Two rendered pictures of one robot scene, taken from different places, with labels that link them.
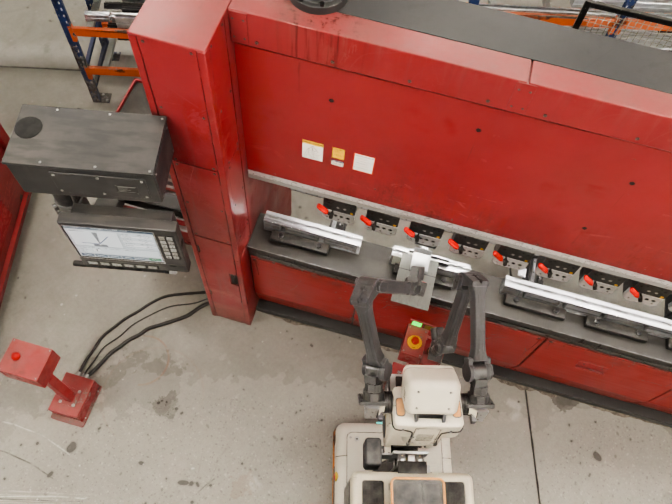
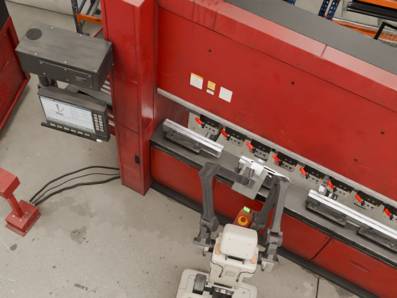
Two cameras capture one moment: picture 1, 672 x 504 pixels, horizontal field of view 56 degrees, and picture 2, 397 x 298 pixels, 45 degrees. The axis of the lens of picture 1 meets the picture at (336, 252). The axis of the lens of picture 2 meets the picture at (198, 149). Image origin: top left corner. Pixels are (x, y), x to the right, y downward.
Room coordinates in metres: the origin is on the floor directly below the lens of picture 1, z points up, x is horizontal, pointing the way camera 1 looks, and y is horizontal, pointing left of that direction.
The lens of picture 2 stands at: (-0.43, -0.32, 4.10)
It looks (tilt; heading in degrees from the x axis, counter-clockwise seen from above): 59 degrees down; 11
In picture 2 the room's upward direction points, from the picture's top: 9 degrees clockwise
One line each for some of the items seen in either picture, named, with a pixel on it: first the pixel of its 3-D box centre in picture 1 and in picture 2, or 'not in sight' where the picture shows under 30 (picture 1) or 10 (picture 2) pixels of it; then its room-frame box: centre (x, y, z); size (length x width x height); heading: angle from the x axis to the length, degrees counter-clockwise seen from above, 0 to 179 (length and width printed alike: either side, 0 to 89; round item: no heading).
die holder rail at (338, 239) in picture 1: (312, 232); (192, 138); (1.55, 0.13, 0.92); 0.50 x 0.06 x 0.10; 81
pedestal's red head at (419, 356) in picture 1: (423, 345); (248, 224); (1.09, -0.49, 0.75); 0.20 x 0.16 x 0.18; 79
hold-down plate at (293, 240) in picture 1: (299, 242); (182, 142); (1.50, 0.19, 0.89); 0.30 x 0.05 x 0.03; 81
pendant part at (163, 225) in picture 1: (129, 236); (77, 112); (1.15, 0.84, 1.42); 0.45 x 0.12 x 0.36; 93
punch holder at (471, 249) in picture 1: (469, 239); (288, 158); (1.44, -0.59, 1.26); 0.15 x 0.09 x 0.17; 81
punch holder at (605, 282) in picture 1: (602, 274); (369, 197); (1.34, -1.18, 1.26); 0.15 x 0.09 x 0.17; 81
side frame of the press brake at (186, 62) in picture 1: (240, 157); (156, 82); (1.79, 0.52, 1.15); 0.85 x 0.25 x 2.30; 171
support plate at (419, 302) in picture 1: (415, 281); (249, 180); (1.32, -0.39, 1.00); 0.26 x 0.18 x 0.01; 171
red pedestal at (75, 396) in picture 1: (52, 382); (12, 200); (0.76, 1.37, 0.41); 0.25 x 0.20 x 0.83; 171
